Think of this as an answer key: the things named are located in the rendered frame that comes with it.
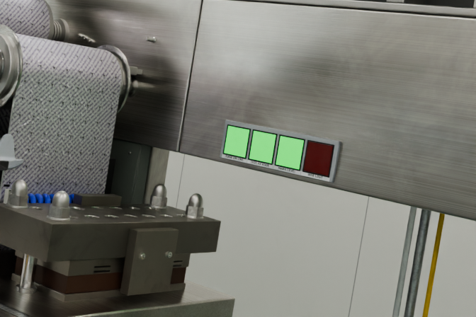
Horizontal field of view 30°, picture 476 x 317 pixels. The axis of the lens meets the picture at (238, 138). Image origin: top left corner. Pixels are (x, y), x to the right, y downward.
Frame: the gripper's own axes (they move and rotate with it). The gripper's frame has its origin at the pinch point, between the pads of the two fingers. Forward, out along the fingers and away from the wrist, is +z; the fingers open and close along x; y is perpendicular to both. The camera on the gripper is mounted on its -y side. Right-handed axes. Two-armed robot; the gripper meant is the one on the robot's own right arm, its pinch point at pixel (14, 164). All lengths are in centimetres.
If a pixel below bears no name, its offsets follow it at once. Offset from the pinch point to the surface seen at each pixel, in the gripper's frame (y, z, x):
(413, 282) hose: -9, 45, -55
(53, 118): 8.6, 6.7, -0.2
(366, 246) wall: -42, 263, 81
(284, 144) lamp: 10.8, 29.3, -34.6
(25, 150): 2.6, 1.6, -0.3
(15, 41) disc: 20.9, -2.6, 1.2
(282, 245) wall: -53, 263, 128
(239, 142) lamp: 9.5, 29.3, -24.6
